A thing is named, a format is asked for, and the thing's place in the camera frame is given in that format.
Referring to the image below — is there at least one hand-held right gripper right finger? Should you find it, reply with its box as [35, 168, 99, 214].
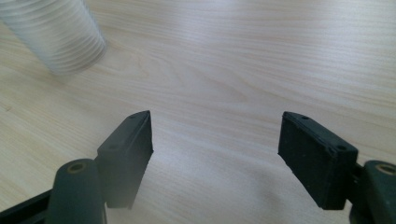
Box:
[277, 111, 360, 211]

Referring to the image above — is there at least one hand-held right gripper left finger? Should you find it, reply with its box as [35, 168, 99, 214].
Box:
[95, 109, 154, 210]

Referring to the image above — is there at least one stack of clear plastic cups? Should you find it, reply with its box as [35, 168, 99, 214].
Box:
[0, 0, 108, 76]

